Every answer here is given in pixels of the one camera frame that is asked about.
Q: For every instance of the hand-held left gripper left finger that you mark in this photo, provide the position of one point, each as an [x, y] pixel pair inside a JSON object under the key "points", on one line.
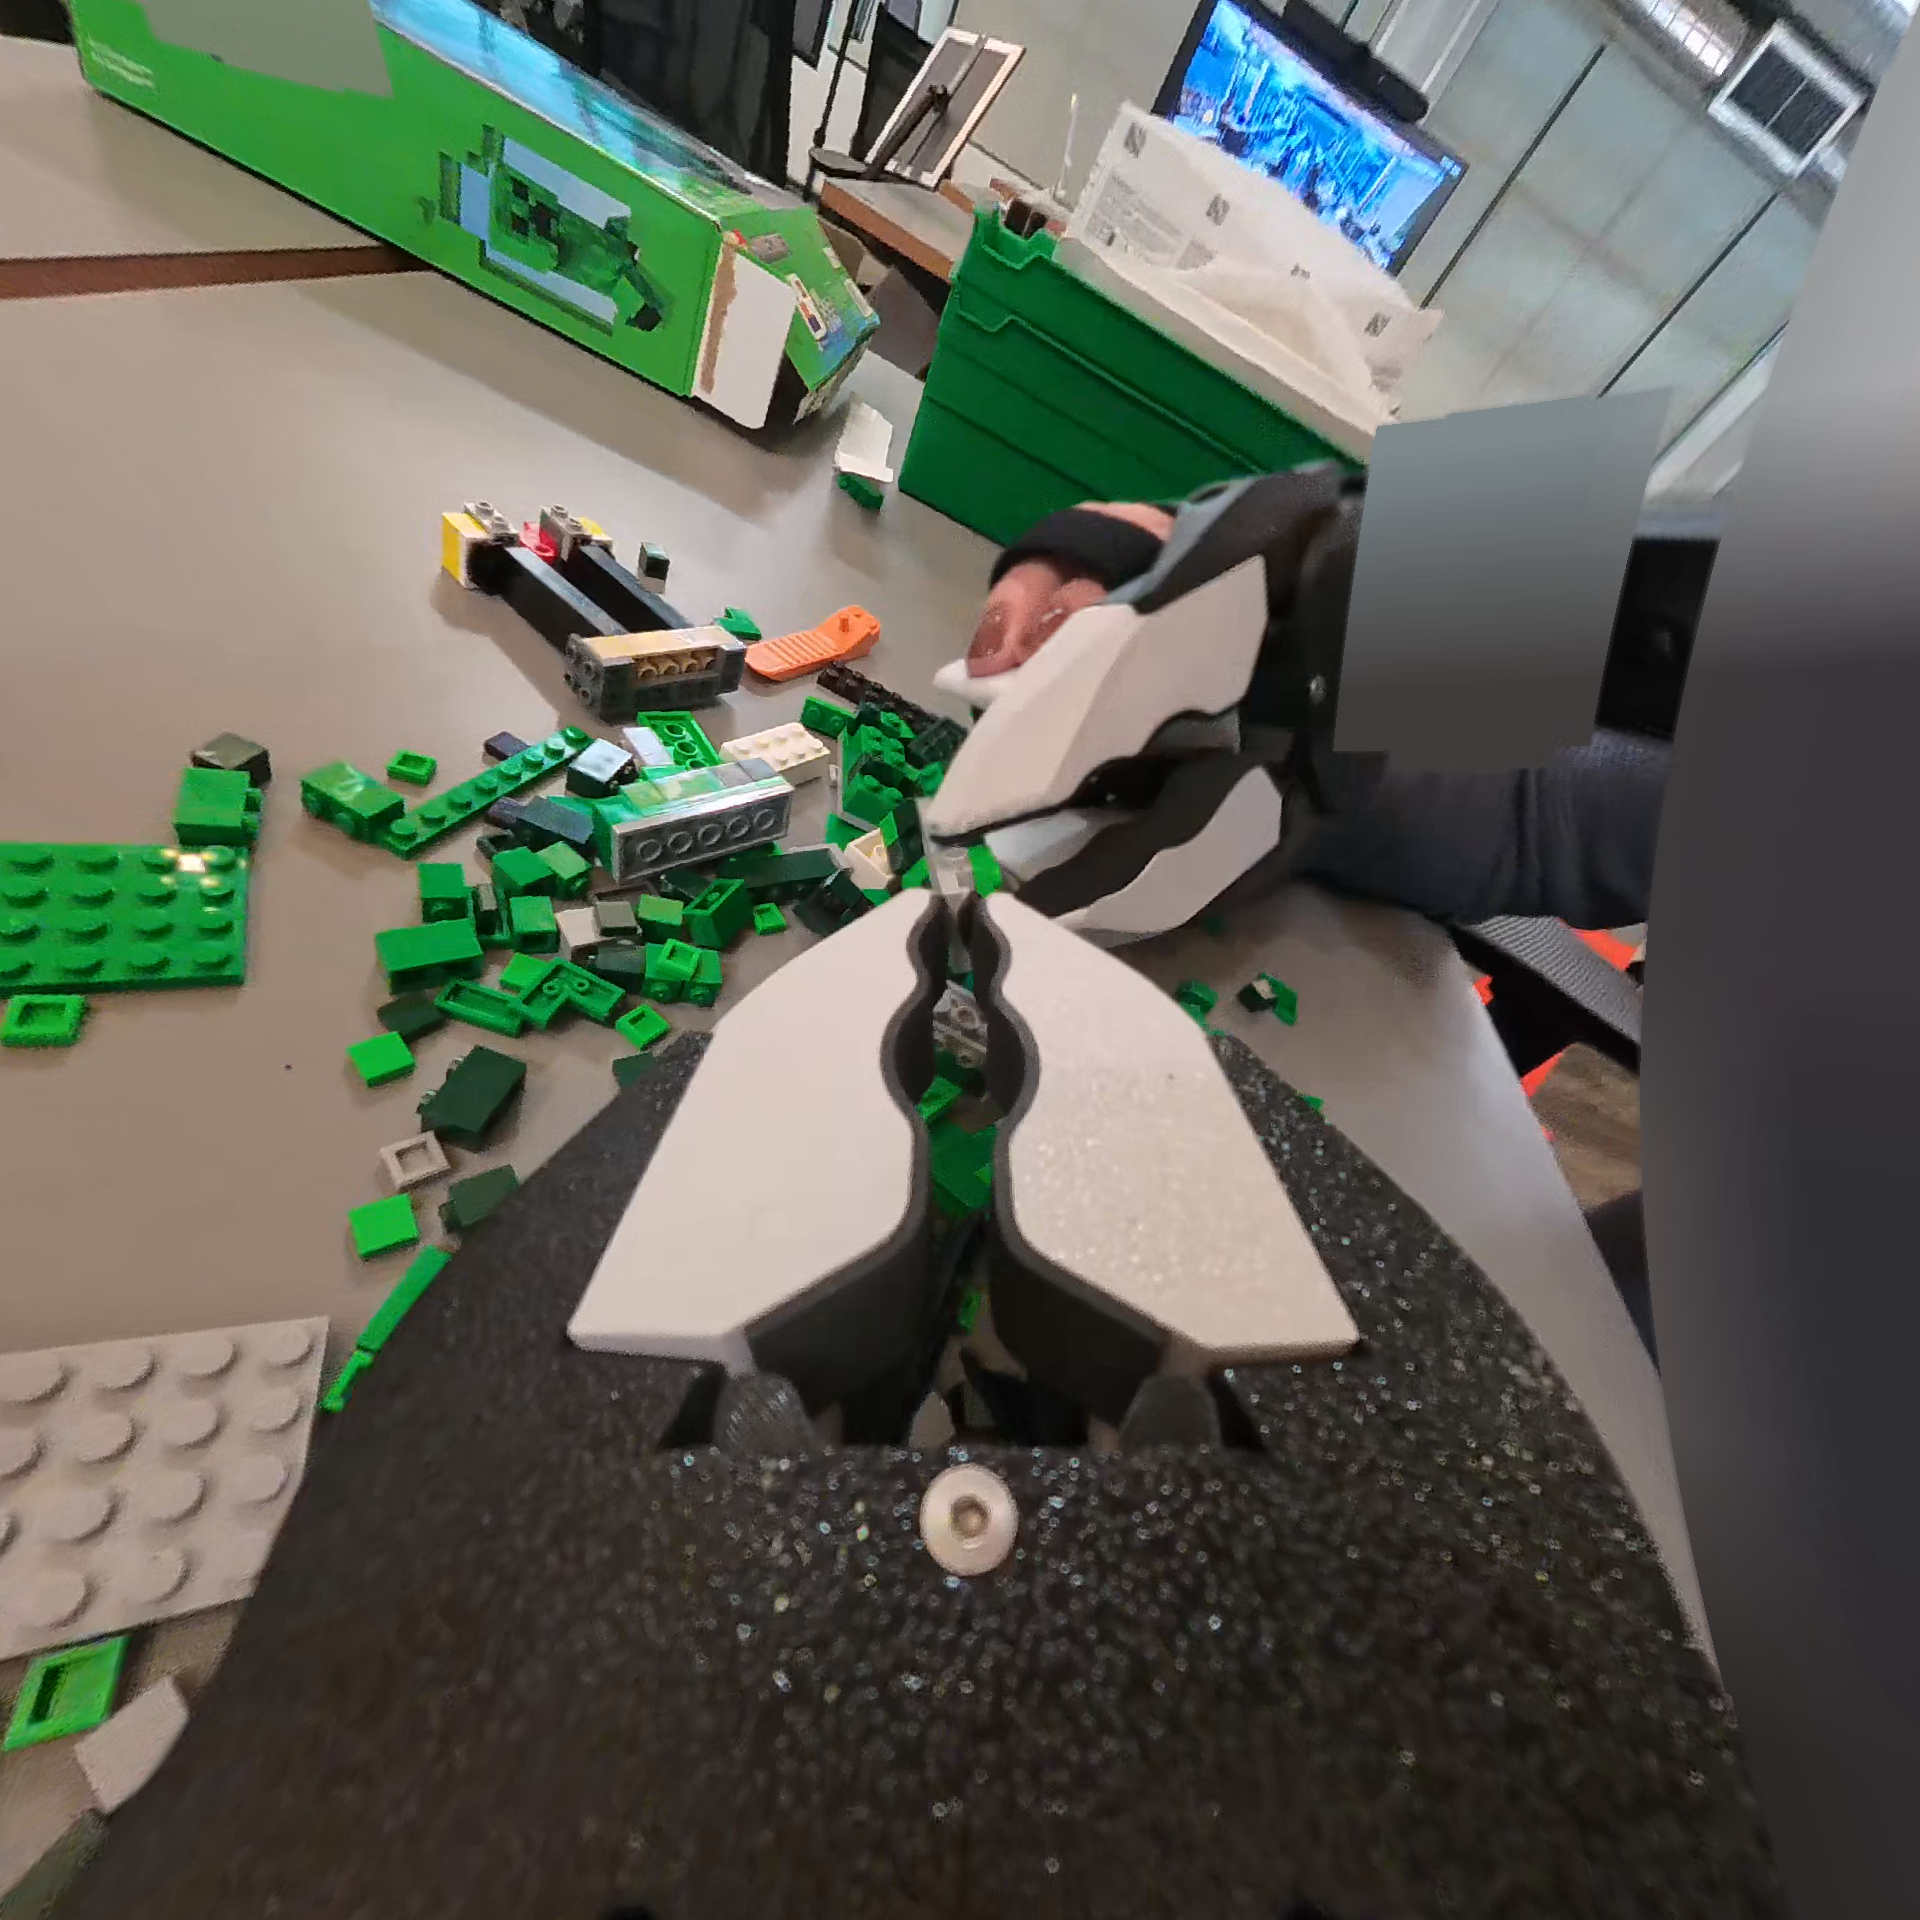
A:
{"points": [[780, 1169]]}

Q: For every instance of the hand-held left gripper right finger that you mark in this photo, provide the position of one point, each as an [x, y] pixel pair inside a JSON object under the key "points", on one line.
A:
{"points": [[1140, 1198]]}

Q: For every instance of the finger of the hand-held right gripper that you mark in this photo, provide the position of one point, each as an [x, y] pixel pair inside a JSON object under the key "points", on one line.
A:
{"points": [[1204, 865], [1114, 679]]}

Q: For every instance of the pile of small green bricks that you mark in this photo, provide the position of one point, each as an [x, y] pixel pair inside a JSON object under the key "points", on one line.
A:
{"points": [[453, 955]]}

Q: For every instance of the person's right forearm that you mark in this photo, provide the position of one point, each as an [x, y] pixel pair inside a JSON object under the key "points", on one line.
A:
{"points": [[1490, 839]]}

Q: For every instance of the person's right hand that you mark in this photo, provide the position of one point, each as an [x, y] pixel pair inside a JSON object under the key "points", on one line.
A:
{"points": [[1036, 607]]}

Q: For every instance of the green plastic crate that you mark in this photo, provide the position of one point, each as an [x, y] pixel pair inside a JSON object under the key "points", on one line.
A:
{"points": [[1051, 403]]}

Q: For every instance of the orange brick separator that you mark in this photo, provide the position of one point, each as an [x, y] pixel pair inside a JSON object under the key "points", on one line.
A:
{"points": [[811, 646]]}

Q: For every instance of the white brick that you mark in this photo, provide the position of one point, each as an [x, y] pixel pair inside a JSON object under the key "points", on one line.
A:
{"points": [[774, 752]]}

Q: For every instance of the grey long brick with holes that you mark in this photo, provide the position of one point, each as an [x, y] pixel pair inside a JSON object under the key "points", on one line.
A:
{"points": [[702, 834]]}

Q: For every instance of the black orange chair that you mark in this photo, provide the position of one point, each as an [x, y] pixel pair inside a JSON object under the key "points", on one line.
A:
{"points": [[1563, 970]]}

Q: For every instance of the white printed plastic bag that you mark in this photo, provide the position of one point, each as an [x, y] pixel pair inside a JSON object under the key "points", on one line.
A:
{"points": [[1204, 208]]}

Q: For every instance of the black brick assembly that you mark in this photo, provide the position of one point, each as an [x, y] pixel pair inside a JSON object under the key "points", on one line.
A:
{"points": [[571, 593]]}

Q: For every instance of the green studded plate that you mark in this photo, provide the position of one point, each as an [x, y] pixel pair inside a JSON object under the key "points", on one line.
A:
{"points": [[124, 914]]}

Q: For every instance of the large grey studded plate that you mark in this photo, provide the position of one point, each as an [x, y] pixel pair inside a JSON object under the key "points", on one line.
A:
{"points": [[136, 1467]]}

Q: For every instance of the ceiling air vent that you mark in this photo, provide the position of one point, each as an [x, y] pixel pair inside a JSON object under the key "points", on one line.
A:
{"points": [[1786, 80]]}

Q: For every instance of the green toy set box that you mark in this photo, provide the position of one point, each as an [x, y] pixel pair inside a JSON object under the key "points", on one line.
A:
{"points": [[527, 195]]}

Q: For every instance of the wall monitor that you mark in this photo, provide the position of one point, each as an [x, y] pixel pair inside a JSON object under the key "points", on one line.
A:
{"points": [[1310, 138]]}

